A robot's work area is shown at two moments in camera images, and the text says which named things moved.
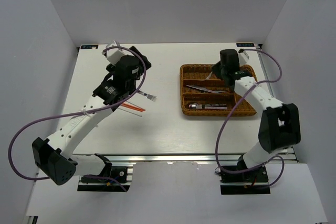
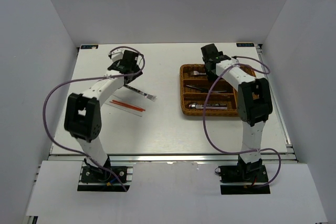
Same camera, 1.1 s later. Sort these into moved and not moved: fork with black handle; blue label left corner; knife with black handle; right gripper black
Moved: right gripper black
Not moved: fork with black handle; knife with black handle; blue label left corner
